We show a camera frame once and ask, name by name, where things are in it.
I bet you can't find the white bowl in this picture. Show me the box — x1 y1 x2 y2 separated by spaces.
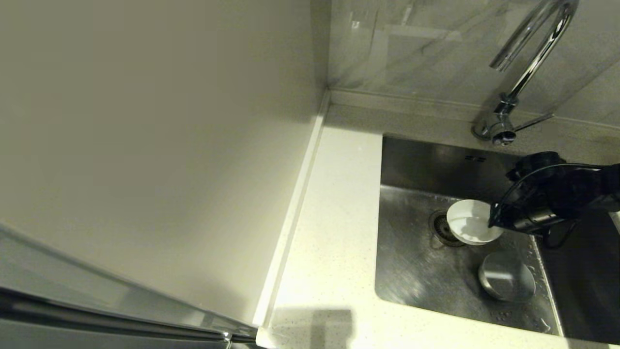
446 199 504 246

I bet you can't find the grey bowl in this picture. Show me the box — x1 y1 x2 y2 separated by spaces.
479 251 536 302

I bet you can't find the chrome gooseneck faucet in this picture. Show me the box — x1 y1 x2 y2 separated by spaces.
473 0 580 146

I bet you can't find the stainless steel sink basin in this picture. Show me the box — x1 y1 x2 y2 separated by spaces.
374 135 620 345

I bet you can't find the round metal drain strainer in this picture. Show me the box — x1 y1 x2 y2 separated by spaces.
429 210 468 248

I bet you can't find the stainless steel appliance door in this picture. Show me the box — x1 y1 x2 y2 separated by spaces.
0 225 260 349

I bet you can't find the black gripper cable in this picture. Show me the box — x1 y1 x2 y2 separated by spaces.
489 163 606 250

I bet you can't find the black cylindrical wrist camera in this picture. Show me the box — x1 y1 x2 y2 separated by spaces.
506 152 566 184

